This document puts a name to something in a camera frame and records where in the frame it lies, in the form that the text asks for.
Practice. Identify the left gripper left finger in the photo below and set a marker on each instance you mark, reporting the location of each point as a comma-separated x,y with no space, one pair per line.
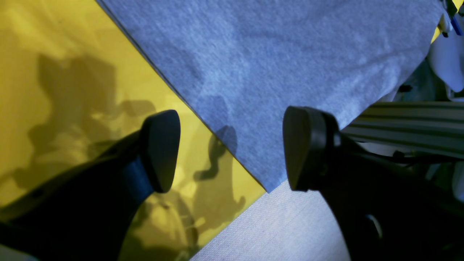
85,213

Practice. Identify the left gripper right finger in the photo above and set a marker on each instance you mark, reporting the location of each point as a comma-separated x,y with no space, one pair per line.
384,211

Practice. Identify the grey t-shirt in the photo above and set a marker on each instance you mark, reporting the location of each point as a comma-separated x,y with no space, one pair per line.
238,64

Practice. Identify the yellow table cloth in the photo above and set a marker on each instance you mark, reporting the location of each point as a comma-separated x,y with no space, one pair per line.
71,85

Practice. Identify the aluminium frame rail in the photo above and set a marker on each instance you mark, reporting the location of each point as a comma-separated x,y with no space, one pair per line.
431,127

